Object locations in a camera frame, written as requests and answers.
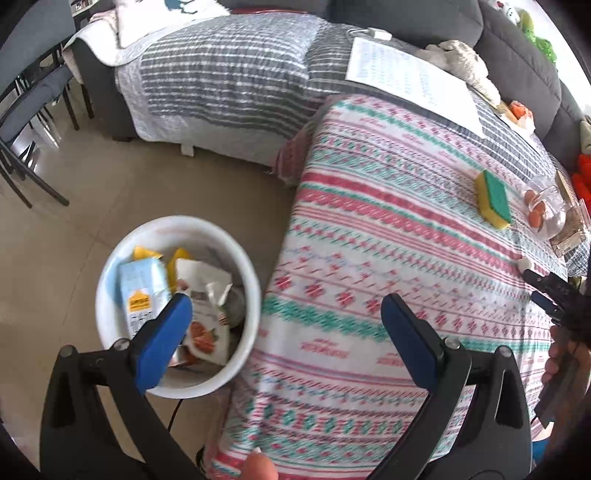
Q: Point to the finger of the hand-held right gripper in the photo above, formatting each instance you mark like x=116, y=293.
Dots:
x=551, y=284
x=551, y=307

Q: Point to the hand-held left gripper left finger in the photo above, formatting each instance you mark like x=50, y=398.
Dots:
x=161, y=341

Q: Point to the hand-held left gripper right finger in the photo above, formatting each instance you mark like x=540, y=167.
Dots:
x=411, y=341

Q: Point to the small white paper scrap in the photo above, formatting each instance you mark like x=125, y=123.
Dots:
x=523, y=265

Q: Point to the white orange snack packet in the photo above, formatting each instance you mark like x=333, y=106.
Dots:
x=203, y=337

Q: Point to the blue carton box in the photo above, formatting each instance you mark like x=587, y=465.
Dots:
x=138, y=281

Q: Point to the yellow plastic wrapper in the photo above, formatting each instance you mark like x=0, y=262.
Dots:
x=178, y=256

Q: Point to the white round bin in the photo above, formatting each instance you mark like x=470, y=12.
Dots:
x=152, y=228

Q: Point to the person's right hand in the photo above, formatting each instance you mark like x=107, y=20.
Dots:
x=554, y=364

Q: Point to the person's left hand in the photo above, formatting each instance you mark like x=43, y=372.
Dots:
x=256, y=466

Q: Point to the brown patterned box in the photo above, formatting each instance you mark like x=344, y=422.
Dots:
x=572, y=221

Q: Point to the clear plastic container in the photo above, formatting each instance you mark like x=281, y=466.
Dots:
x=542, y=207

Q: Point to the green yellow sponge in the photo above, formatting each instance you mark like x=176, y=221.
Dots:
x=496, y=196

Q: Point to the orange plush toy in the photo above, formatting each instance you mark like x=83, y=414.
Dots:
x=584, y=180

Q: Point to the patterned pink green tablecloth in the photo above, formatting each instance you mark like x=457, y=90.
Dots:
x=369, y=230

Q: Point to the white plush toy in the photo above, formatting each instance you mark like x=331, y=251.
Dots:
x=461, y=60

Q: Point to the white printed paper sheet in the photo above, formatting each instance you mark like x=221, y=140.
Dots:
x=406, y=78

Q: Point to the green plush toy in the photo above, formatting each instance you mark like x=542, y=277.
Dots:
x=535, y=32

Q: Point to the grey striped blanket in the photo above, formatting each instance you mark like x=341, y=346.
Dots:
x=221, y=83

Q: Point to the grey padded chair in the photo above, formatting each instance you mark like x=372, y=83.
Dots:
x=37, y=87

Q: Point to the dark grey sofa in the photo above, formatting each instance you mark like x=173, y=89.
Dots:
x=415, y=18

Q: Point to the white charger block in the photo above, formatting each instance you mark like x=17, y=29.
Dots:
x=379, y=33

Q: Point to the white quilted cover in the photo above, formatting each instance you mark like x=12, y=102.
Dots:
x=101, y=41

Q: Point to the white deer print pillow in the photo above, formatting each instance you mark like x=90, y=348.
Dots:
x=138, y=18

